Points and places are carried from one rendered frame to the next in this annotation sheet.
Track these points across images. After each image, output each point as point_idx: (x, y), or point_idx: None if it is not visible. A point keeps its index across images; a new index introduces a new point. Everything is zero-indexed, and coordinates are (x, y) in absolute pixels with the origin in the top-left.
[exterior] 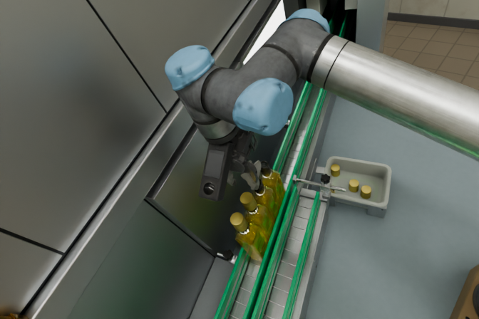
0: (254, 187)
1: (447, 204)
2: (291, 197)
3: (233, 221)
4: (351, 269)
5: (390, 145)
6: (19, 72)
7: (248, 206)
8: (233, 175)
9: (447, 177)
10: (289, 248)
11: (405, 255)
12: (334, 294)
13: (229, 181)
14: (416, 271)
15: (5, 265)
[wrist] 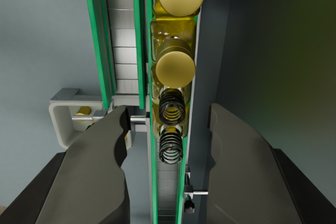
0: (104, 118)
1: (15, 116)
2: (140, 90)
3: None
4: (72, 19)
5: None
6: None
7: (166, 48)
8: (210, 153)
9: (25, 141)
10: (132, 11)
11: (28, 54)
12: None
13: (220, 125)
14: (12, 39)
15: None
